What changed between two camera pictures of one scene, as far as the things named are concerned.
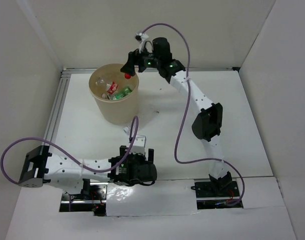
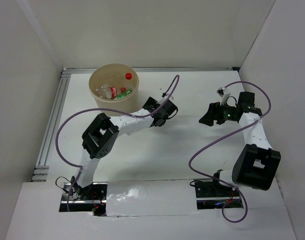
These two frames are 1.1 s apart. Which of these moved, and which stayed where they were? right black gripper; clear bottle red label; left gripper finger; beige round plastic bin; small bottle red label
Moved: left gripper finger; small bottle red label; right black gripper
Stayed: clear bottle red label; beige round plastic bin
